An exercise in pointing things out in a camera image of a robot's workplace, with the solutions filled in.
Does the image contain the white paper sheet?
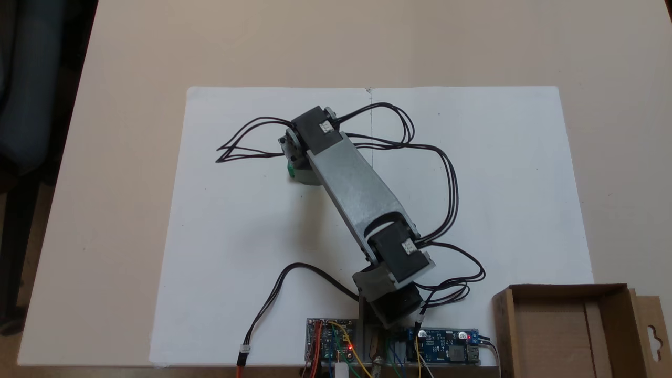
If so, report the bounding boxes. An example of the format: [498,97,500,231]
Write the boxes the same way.
[149,86,595,368]

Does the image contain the blue circuit board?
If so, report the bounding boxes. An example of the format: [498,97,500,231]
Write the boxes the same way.
[407,328,481,365]

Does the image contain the brown cardboard box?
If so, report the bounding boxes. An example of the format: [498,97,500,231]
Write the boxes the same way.
[491,283,672,378]

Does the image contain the black gripper motor wires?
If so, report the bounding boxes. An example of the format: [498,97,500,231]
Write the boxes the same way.
[215,117,295,164]

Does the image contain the black and orange power cable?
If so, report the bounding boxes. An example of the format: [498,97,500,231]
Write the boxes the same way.
[235,262,360,378]

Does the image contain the black arm motor wires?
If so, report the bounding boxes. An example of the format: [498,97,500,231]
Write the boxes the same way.
[336,102,487,311]

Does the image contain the circuit board with coloured wires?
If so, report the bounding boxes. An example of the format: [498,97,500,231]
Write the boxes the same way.
[306,318,364,364]

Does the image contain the grey USB cable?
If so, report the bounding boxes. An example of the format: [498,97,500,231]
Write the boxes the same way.
[478,336,502,369]

